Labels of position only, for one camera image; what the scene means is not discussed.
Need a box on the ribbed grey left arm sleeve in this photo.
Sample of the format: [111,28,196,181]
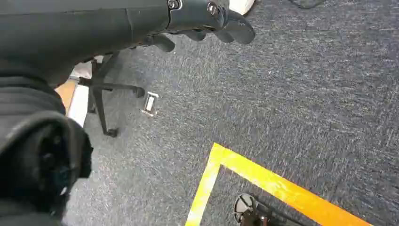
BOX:
[0,67,68,154]

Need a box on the black office chair base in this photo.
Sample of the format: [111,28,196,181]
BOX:
[78,51,146,138]

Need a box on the yellow floor tape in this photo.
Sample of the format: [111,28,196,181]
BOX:
[185,143,374,226]

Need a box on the white panel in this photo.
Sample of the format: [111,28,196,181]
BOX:
[66,55,104,128]

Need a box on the white rounded object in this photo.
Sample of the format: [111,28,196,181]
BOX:
[229,0,256,16]

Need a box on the light wooden board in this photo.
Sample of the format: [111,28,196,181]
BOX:
[55,79,78,113]

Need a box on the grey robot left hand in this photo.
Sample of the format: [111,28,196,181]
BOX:
[0,0,256,226]

